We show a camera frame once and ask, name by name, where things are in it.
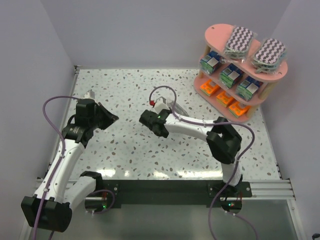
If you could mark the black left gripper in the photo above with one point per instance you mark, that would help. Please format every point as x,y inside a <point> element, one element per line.
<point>105,114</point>

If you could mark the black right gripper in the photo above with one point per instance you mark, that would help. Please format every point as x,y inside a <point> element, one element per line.
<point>149,122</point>

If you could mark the orange sponge box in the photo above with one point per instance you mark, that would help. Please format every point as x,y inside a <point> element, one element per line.
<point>225,99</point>
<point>209,88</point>
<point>238,109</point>

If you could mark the green sponge pack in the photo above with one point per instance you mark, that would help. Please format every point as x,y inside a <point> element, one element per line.
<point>230,75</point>
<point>210,62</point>
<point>248,88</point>

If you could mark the purple striped sponge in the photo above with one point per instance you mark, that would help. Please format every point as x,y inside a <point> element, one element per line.
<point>238,45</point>
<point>269,56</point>

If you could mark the grey scrubber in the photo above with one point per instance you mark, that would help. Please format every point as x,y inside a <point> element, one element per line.
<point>177,108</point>

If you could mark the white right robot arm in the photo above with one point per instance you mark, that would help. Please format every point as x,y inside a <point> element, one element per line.
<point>221,137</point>

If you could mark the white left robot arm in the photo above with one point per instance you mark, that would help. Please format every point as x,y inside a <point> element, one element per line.
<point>52,204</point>

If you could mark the pink three-tier shelf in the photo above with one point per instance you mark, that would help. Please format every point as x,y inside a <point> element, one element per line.
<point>216,37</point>

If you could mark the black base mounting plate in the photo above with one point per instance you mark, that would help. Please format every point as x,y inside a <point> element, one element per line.
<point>165,192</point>

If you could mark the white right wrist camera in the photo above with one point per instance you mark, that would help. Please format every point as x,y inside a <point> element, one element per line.
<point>159,104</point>

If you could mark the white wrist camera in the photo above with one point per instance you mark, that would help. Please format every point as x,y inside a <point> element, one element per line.
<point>90,94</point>
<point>159,104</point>

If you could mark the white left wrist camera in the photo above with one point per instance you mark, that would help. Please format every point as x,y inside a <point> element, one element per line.
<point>90,94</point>

